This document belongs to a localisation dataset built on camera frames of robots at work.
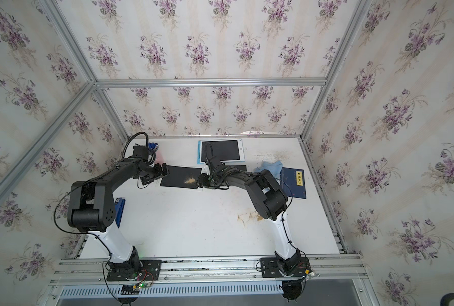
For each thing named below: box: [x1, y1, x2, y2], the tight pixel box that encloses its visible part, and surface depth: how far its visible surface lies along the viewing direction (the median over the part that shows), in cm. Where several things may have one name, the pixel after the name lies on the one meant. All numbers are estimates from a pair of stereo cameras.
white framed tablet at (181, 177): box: [159, 165, 203, 190], surface depth 101 cm
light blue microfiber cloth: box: [253, 160, 283, 180], surface depth 106 cm
